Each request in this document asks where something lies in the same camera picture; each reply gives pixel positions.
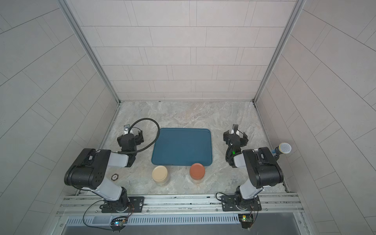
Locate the clear jar with beige lid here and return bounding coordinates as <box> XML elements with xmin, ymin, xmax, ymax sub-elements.
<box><xmin>152</xmin><ymin>165</ymin><xmax>169</xmax><ymax>186</ymax></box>

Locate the clear jar with red lid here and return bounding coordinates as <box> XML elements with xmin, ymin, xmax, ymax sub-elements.
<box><xmin>190</xmin><ymin>163</ymin><xmax>205</xmax><ymax>184</ymax></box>

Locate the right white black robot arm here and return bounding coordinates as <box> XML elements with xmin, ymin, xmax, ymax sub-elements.
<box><xmin>221</xmin><ymin>124</ymin><xmax>284</xmax><ymax>212</ymax></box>

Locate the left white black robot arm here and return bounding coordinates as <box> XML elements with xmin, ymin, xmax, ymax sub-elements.
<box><xmin>64</xmin><ymin>128</ymin><xmax>144</xmax><ymax>213</ymax></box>

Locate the small round brass object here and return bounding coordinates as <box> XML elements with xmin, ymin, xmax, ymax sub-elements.
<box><xmin>111</xmin><ymin>174</ymin><xmax>119</xmax><ymax>181</ymax></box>

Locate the microphone with foam head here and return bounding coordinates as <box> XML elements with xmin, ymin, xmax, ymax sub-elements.
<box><xmin>271</xmin><ymin>143</ymin><xmax>292</xmax><ymax>160</ymax></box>

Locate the teal plastic tray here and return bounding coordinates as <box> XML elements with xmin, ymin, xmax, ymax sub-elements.
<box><xmin>151</xmin><ymin>128</ymin><xmax>212</xmax><ymax>166</ymax></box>

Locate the right circuit board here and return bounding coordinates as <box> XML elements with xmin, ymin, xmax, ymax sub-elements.
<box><xmin>238</xmin><ymin>214</ymin><xmax>255</xmax><ymax>229</ymax></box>

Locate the circuit board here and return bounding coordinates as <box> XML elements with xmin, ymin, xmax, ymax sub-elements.
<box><xmin>238</xmin><ymin>214</ymin><xmax>255</xmax><ymax>229</ymax></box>
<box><xmin>110</xmin><ymin>216</ymin><xmax>127</xmax><ymax>233</ymax></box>

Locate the left circuit board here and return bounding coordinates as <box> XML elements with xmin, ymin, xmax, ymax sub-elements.
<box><xmin>110</xmin><ymin>216</ymin><xmax>127</xmax><ymax>233</ymax></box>

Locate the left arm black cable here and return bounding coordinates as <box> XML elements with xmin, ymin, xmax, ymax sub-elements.
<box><xmin>117</xmin><ymin>118</ymin><xmax>161</xmax><ymax>155</ymax></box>

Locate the aluminium mounting rail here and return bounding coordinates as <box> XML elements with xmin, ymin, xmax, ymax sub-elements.
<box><xmin>55</xmin><ymin>193</ymin><xmax>304</xmax><ymax>216</ymax></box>

